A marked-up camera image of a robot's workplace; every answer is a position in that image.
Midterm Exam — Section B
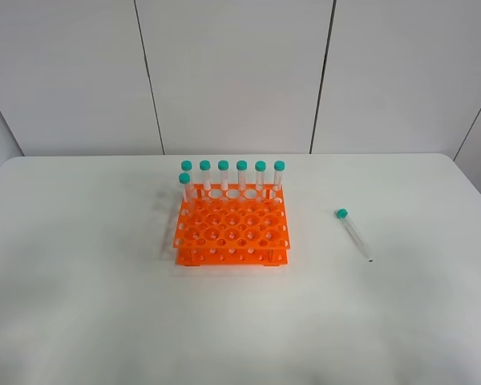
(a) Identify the green-capped test tube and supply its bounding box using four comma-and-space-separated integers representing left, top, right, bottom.
335, 208, 373, 261

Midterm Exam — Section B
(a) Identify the orange test tube rack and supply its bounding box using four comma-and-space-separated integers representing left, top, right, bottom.
173, 183, 291, 266

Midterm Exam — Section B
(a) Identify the second row tube left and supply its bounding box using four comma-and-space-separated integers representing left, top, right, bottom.
179, 172, 195, 215

